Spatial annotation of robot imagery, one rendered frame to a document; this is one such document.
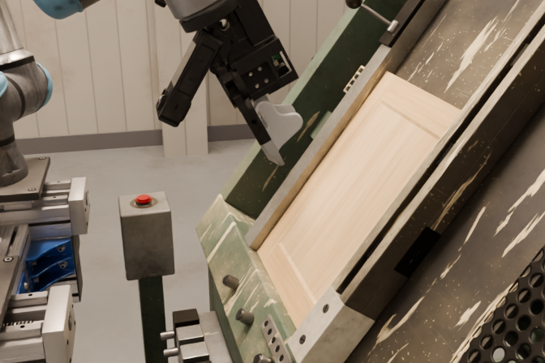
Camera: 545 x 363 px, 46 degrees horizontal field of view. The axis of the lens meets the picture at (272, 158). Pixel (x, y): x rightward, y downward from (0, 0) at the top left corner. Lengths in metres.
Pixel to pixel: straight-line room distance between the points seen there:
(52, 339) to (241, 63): 0.57
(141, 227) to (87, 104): 3.15
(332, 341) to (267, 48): 0.53
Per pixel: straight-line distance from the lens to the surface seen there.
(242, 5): 0.72
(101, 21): 4.55
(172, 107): 0.72
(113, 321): 2.84
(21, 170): 1.54
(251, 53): 0.71
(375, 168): 1.23
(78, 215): 1.53
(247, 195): 1.65
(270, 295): 1.27
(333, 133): 1.39
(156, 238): 1.59
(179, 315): 1.47
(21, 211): 1.54
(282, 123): 0.75
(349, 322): 1.06
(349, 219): 1.22
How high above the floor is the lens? 1.60
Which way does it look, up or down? 21 degrees down
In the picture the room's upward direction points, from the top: straight up
